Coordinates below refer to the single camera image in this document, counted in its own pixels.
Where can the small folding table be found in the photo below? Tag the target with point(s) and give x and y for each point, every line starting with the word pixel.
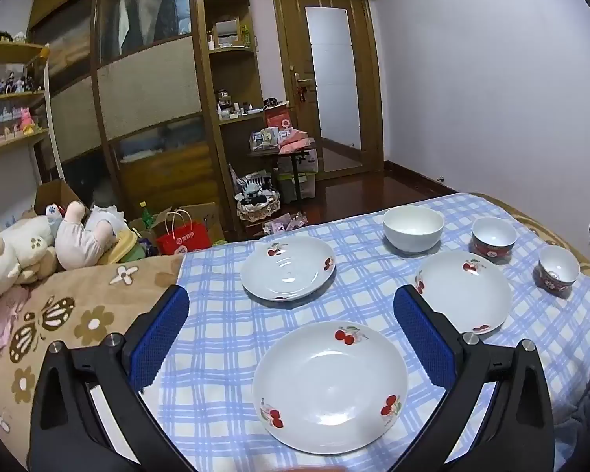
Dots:
pixel 302 177

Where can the blue checked cloth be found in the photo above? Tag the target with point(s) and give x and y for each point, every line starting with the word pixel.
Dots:
pixel 216 354

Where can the small red bowl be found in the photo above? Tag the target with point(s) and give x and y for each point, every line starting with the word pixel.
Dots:
pixel 494 236
pixel 558 265

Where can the clear plastic storage box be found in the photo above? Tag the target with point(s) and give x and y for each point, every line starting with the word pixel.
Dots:
pixel 290 182

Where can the black and white striped plush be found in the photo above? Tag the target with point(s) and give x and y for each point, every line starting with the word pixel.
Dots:
pixel 255 184

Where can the clear box of small items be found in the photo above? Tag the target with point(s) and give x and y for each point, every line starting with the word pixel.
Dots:
pixel 263 138

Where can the white picture frame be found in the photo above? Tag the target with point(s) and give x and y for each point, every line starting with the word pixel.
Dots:
pixel 226 29

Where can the red paper bag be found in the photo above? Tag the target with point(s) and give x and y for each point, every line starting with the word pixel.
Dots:
pixel 182 241

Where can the pink cloth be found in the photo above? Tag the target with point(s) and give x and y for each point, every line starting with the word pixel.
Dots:
pixel 297 140

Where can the white-haired plush doll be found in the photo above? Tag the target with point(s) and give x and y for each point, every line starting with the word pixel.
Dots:
pixel 103 216

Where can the wicker basket with lace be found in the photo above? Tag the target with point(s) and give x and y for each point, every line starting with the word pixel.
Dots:
pixel 258 209

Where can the row of small figurines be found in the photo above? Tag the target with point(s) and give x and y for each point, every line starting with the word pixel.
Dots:
pixel 10 83

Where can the white cherry-print plate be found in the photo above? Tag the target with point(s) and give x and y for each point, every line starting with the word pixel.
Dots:
pixel 467 300
pixel 285 270
pixel 324 393

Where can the cardboard box of pink packets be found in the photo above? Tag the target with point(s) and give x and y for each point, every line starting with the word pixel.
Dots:
pixel 285 222

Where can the wooden corner shelf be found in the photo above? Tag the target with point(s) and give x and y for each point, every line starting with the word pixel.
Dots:
pixel 236 51

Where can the cluster of small cosmetic bottles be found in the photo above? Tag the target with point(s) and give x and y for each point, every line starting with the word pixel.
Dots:
pixel 236 105

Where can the wooden wardrobe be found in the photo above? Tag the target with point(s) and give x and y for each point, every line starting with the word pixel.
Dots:
pixel 147 83

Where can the yellow and green plush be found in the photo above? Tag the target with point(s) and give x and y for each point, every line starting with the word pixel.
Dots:
pixel 125 250

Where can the wooden door with frosted glass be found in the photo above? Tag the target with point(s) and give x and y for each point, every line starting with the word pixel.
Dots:
pixel 285 34

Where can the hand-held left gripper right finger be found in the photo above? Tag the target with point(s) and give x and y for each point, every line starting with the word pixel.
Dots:
pixel 423 339

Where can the golden patterned bedsheet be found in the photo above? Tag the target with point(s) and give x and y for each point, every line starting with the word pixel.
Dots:
pixel 536 216

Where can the cream plush bear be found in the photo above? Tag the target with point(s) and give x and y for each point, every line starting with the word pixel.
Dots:
pixel 10 250

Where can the large white bowl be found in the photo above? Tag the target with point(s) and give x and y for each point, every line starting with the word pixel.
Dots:
pixel 413 236

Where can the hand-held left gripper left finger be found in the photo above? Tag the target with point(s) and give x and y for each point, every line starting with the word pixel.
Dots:
pixel 157 344

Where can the red box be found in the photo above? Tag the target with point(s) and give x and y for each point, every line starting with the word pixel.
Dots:
pixel 278 119

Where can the pink toy figure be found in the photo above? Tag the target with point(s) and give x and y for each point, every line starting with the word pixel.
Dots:
pixel 25 120

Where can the open cardboard box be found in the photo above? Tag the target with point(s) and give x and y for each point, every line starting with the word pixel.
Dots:
pixel 54 194
pixel 196 214

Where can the green bottle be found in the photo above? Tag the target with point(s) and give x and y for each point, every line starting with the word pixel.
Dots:
pixel 145 215

